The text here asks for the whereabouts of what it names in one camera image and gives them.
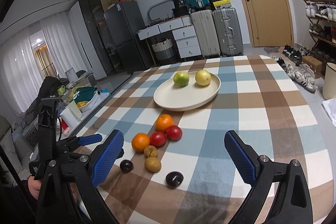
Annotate dark plum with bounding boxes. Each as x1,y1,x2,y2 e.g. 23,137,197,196
120,160,134,173
165,171,184,189

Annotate orange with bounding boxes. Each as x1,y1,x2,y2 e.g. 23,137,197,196
131,132,150,153
155,114,174,133

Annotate person's left hand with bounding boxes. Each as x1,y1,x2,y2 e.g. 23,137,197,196
27,176,42,200

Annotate brown longan upper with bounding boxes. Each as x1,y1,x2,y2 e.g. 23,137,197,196
143,145,158,158

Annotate brown longan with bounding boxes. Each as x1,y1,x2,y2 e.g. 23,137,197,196
144,157,162,173
143,145,158,158

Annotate brown longan lower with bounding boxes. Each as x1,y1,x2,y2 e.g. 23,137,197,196
144,157,162,173

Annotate red tomato left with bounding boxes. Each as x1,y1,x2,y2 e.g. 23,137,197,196
150,131,167,147

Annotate red tomato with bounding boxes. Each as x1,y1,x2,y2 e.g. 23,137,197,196
166,125,183,141
150,131,167,147

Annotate checkered tablecloth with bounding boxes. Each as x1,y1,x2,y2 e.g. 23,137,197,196
79,56,334,223

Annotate red tomato right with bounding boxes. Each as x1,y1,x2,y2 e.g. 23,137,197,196
166,125,183,141

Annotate white curtain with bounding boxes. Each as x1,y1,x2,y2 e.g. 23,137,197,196
1,11,90,123

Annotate cream round plate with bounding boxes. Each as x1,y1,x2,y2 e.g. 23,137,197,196
153,72,221,111

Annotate yellow round fruit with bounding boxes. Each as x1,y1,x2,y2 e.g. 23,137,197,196
195,69,211,86

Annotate green round fruit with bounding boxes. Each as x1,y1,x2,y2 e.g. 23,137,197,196
173,71,190,87

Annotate white waste bin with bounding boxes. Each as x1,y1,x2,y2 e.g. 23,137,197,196
322,63,336,100

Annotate woven laundry basket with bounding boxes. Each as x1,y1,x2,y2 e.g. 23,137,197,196
151,39,175,60

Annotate cardboard box on floor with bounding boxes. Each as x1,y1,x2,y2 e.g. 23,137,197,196
302,56,322,79

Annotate silver suitcase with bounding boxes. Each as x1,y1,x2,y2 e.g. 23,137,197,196
213,7,243,56

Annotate dark grey refrigerator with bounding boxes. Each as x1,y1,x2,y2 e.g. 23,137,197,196
104,1,153,74

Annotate white drawer desk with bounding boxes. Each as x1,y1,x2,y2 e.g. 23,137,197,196
137,15,202,59

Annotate black glass cabinet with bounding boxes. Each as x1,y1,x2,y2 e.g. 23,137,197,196
79,0,125,76

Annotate beige suitcase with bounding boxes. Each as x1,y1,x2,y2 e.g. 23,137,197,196
191,10,221,57

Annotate oval mirror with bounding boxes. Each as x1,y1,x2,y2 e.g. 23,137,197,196
147,0,175,22

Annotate wooden shoe rack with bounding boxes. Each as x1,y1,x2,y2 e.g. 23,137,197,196
303,0,335,65

